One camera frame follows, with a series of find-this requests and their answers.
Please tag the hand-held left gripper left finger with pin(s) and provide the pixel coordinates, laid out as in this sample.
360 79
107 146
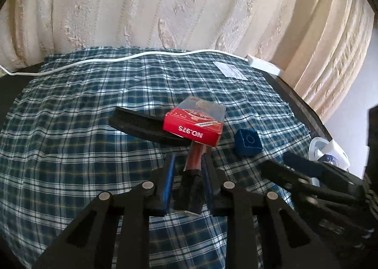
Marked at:
169 186

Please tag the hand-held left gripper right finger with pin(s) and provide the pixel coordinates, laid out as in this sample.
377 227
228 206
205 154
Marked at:
209 186

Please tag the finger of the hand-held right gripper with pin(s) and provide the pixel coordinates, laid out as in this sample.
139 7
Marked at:
307 165
286 176

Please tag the blue plaid cloth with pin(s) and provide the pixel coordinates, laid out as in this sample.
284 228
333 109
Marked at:
73 139

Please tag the white power strip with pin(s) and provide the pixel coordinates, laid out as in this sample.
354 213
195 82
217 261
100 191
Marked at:
264 64

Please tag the white plastic container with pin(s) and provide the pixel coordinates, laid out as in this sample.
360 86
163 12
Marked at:
314 145

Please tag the blue building block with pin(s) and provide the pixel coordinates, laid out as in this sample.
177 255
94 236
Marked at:
246 145

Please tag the white paper label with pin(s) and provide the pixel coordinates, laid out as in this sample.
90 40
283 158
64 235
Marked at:
230 69

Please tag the red card box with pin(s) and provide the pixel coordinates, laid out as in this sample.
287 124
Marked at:
189 131

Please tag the beige patterned curtain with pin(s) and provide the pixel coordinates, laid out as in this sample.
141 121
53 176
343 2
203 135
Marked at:
177 6

